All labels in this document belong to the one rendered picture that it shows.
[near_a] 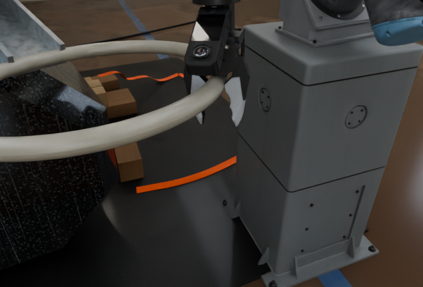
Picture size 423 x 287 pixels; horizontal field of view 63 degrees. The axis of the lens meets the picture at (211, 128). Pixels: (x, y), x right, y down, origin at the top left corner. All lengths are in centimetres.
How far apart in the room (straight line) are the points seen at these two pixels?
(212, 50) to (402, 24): 51
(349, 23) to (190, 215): 102
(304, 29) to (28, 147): 83
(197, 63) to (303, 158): 68
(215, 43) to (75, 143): 21
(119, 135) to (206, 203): 127
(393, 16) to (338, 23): 23
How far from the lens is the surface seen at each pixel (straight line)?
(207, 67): 45
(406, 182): 206
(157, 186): 177
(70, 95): 123
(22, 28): 101
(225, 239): 152
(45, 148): 44
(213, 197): 169
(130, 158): 178
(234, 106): 56
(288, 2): 112
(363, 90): 108
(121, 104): 238
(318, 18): 104
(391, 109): 120
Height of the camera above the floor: 116
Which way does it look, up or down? 31 degrees down
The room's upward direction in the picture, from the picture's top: straight up
